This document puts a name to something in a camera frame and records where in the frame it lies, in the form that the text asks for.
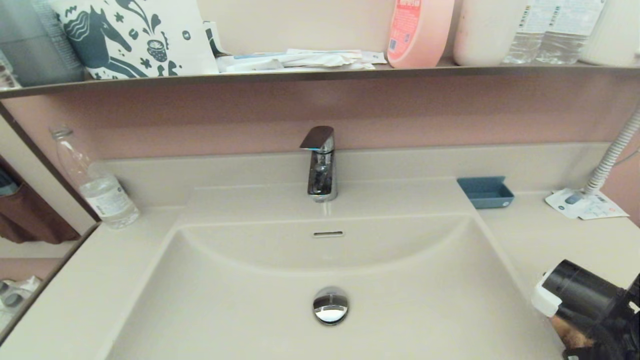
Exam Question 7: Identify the orange microfibre cloth grey trim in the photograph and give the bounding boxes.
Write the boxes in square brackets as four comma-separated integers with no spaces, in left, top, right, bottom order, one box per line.
[551,315,596,350]

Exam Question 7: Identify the chrome single-lever faucet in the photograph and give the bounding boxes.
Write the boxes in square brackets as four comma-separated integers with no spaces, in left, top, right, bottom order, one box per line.
[299,126,338,203]

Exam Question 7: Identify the white ceramic sink basin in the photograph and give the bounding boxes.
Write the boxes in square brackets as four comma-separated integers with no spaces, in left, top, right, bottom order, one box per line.
[100,213,566,360]

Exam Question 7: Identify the white printed paper leaflet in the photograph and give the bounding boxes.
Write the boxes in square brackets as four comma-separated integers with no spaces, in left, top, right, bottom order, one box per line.
[577,191,630,221]

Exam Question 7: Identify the white packet with blue print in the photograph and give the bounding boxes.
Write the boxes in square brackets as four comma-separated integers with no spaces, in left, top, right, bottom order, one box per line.
[544,188,588,219]

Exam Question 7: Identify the blue plastic soap dish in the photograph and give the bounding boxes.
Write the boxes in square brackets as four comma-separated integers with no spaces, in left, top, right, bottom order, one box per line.
[456,176,515,209]

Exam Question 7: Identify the chrome drain stopper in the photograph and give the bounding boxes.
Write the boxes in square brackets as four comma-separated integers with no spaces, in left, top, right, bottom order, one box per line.
[313,286,350,326]

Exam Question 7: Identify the white ribbed container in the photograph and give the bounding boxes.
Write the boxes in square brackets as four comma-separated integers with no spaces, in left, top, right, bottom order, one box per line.
[581,0,640,67]

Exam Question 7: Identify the cream plastic jar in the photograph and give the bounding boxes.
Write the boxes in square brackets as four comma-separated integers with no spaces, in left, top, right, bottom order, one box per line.
[453,0,527,67]

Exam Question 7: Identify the pink plastic bottle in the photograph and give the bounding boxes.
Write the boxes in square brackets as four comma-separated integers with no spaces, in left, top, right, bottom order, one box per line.
[386,0,455,69]

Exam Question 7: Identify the pile of white paper packets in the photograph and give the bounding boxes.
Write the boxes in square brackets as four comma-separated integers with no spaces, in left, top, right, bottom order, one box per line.
[216,48,388,74]

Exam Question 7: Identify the clear plastic water bottle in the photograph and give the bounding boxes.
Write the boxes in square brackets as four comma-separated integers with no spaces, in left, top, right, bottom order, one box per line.
[49,126,140,230]

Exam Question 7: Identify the white bag with horse print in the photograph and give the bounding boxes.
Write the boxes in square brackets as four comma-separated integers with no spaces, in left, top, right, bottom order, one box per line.
[47,0,220,81]

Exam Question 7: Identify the white corrugated hose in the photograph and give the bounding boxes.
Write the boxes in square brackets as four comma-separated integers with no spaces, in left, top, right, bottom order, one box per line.
[584,105,640,195]

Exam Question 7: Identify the brown wall shelf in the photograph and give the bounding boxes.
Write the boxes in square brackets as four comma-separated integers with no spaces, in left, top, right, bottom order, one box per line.
[0,58,640,99]

